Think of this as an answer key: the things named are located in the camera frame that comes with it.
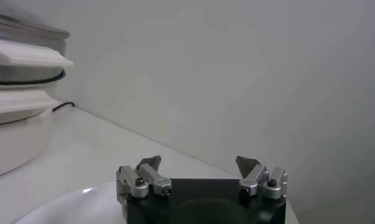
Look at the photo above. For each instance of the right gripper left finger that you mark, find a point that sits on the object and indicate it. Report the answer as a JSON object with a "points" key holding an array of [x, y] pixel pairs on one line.
{"points": [[151, 179]]}

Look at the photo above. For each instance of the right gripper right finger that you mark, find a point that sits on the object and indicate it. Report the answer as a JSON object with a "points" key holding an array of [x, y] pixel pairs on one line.
{"points": [[254, 179]]}

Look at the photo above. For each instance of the round glass pot lid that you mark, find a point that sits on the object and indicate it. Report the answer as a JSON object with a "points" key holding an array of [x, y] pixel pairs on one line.
{"points": [[23, 23]]}

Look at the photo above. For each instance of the stainless steel steamer basket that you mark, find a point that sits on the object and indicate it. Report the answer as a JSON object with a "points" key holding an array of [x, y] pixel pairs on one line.
{"points": [[23, 54]]}

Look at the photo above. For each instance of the large white round plate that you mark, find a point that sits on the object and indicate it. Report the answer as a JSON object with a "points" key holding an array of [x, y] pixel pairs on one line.
{"points": [[84, 207]]}

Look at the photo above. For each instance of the white electric cooker pot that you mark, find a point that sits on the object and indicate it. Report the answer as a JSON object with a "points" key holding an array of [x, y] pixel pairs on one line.
{"points": [[17, 146]]}

